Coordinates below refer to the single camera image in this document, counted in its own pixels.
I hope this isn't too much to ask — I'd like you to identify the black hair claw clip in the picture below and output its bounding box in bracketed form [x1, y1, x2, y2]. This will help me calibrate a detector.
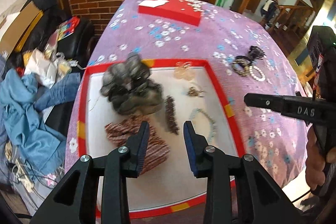
[248, 46, 266, 61]

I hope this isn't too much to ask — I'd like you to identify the black leather seat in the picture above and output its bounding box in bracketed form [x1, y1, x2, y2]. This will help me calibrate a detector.
[26, 10, 95, 62]

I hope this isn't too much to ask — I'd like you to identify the small gold brooch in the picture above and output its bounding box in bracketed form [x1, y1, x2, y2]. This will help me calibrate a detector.
[187, 87, 204, 97]

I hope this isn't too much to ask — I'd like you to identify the white power strip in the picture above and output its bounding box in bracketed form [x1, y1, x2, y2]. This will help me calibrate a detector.
[5, 142, 35, 193]

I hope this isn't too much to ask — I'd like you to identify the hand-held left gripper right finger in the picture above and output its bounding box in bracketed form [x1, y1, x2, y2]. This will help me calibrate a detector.
[183, 121, 302, 224]

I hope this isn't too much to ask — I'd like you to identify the brown cardboard box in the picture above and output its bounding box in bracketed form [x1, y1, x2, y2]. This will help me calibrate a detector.
[0, 1, 44, 53]

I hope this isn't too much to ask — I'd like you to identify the grey organza scrunchie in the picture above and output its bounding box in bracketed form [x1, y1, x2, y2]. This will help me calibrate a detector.
[100, 53, 165, 116]

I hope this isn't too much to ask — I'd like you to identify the red box tray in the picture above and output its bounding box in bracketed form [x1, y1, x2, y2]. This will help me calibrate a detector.
[77, 59, 246, 220]

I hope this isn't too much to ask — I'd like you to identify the red box lid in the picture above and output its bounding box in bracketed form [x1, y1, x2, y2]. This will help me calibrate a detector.
[138, 0, 203, 27]

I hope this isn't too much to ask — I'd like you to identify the wooden stair railing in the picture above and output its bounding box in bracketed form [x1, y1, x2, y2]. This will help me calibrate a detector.
[273, 0, 316, 39]

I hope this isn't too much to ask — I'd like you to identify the white plastic bag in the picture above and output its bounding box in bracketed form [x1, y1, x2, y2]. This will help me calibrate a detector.
[23, 49, 60, 89]

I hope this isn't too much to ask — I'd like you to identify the black and gold hair tie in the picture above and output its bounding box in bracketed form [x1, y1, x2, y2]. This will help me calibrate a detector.
[232, 55, 254, 76]

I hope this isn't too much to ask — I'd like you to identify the white pearl bracelet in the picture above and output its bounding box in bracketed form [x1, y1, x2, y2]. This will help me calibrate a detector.
[249, 66, 266, 81]

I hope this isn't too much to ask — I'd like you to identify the colourful packet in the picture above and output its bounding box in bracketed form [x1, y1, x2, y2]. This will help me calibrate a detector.
[56, 16, 81, 41]

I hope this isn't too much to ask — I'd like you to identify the blue denim clothing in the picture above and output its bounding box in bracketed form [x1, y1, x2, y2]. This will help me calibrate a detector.
[0, 69, 82, 178]

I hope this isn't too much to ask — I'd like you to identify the pale bead bracelet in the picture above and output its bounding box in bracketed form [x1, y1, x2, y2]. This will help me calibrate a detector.
[189, 108, 219, 144]

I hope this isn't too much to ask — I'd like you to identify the dark and white jacket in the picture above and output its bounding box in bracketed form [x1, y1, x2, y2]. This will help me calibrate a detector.
[261, 0, 278, 23]

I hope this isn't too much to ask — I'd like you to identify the purple floral tablecloth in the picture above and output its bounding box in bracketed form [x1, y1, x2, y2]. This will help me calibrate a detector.
[64, 0, 311, 189]

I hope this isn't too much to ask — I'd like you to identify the red plaid scrunchie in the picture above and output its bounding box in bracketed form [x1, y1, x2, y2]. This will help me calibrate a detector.
[105, 115, 171, 175]

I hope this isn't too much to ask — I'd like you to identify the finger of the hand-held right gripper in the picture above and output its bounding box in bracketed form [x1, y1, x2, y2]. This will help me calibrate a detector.
[244, 93, 285, 116]

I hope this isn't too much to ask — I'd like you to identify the person's right hand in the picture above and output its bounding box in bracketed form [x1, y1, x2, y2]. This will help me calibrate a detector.
[305, 130, 326, 188]

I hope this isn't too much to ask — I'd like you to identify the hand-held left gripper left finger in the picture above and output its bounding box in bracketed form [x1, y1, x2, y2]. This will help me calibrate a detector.
[31, 121, 151, 224]

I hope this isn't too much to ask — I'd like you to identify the dark beaded hair barrette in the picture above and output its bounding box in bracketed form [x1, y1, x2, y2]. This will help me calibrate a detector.
[164, 96, 179, 135]

